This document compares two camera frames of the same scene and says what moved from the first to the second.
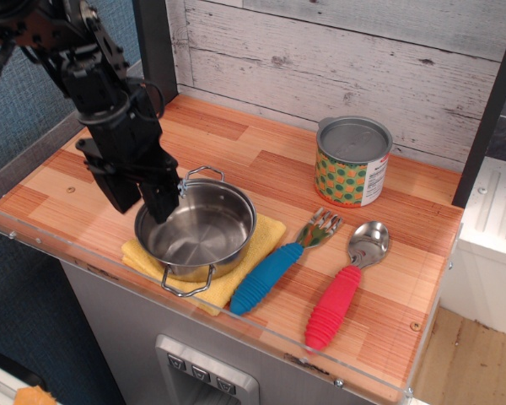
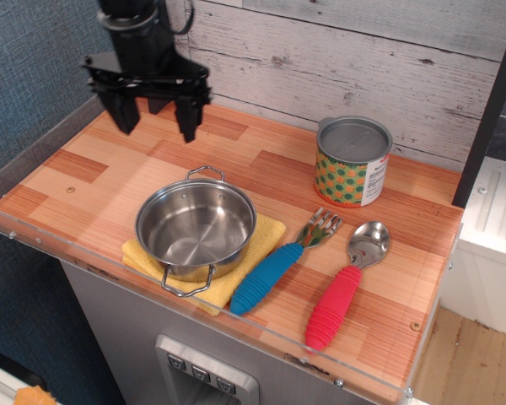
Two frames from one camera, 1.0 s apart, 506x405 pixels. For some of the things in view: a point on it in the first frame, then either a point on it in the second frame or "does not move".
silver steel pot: x=213 y=223 does not move
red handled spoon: x=368 y=244 does not move
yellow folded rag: x=212 y=292 does not move
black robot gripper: x=125 y=147 -> x=144 y=61
